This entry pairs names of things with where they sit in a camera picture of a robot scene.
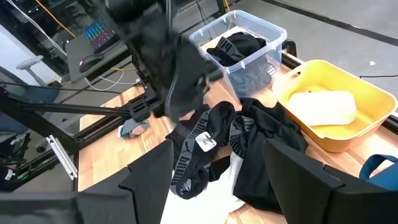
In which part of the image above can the orange plastic tub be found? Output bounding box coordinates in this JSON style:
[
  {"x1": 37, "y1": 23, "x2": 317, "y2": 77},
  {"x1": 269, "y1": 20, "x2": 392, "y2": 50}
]
[{"x1": 272, "y1": 59, "x2": 398, "y2": 153}]

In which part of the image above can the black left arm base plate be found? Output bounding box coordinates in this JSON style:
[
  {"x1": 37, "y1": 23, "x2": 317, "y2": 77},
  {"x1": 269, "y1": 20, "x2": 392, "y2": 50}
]
[{"x1": 129, "y1": 93, "x2": 156, "y2": 123}]

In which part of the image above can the black briefs grey waistband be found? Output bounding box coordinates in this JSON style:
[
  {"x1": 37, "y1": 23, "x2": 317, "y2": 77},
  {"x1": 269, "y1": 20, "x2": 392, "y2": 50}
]
[
  {"x1": 206, "y1": 32, "x2": 277, "y2": 97},
  {"x1": 167, "y1": 101, "x2": 249, "y2": 200},
  {"x1": 164, "y1": 40, "x2": 208, "y2": 123}
]

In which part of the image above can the small white cloth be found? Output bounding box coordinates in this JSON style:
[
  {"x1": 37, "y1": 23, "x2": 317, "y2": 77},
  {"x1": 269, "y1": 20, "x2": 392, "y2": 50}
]
[{"x1": 287, "y1": 90, "x2": 358, "y2": 127}]

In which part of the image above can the backlit computer keyboard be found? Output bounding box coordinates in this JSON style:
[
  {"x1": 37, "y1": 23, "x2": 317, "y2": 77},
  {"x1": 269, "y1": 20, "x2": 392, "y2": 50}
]
[{"x1": 83, "y1": 21, "x2": 121, "y2": 54}]

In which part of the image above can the black computer mouse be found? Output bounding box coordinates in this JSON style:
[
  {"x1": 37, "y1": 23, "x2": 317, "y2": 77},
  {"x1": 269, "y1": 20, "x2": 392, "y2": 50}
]
[{"x1": 79, "y1": 53, "x2": 104, "y2": 73}]

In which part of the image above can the grey blue sock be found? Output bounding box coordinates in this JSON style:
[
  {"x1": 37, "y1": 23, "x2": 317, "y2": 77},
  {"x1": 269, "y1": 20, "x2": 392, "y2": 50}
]
[{"x1": 117, "y1": 118, "x2": 150, "y2": 139}]

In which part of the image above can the white t-shirt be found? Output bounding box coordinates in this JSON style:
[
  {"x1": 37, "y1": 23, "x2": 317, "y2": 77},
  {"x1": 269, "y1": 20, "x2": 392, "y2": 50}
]
[{"x1": 160, "y1": 152, "x2": 246, "y2": 224}]

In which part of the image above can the dark grey keyboard tray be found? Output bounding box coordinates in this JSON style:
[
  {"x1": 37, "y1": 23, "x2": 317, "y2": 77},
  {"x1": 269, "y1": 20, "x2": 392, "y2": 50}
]
[{"x1": 65, "y1": 30, "x2": 131, "y2": 84}]

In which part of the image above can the black garment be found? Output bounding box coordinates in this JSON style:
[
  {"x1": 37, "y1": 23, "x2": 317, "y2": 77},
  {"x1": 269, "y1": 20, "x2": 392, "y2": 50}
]
[{"x1": 231, "y1": 98, "x2": 309, "y2": 214}]

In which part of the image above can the silver metal bracket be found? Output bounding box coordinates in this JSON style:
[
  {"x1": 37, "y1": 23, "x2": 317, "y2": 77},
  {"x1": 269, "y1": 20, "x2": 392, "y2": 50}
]
[{"x1": 45, "y1": 134, "x2": 78, "y2": 180}]

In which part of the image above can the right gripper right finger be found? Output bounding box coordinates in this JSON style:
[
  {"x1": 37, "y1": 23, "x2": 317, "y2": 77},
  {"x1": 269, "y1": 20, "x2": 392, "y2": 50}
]
[{"x1": 264, "y1": 138, "x2": 398, "y2": 224}]

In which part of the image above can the clear plastic bin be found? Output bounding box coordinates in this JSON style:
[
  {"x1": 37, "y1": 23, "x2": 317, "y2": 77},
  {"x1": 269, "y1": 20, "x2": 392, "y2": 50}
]
[{"x1": 188, "y1": 9, "x2": 288, "y2": 102}]

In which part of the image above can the black fan power cable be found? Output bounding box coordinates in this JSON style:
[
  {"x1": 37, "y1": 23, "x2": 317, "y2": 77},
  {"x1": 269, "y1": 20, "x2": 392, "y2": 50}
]
[{"x1": 359, "y1": 73, "x2": 398, "y2": 79}]

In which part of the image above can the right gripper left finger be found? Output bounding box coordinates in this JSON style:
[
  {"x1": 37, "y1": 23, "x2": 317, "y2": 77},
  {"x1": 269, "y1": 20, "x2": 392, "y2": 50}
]
[{"x1": 77, "y1": 139, "x2": 175, "y2": 224}]

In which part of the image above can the white cable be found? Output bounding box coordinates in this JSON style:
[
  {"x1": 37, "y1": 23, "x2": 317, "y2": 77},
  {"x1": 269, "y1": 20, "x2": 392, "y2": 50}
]
[{"x1": 6, "y1": 0, "x2": 68, "y2": 57}]

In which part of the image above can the office chair white armrest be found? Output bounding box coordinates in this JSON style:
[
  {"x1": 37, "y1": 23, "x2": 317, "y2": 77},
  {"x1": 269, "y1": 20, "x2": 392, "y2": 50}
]
[{"x1": 0, "y1": 55, "x2": 62, "y2": 138}]

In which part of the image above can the yellow extension cord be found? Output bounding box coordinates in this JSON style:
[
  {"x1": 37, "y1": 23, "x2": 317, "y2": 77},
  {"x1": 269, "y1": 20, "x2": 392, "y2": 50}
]
[{"x1": 34, "y1": 0, "x2": 77, "y2": 39}]

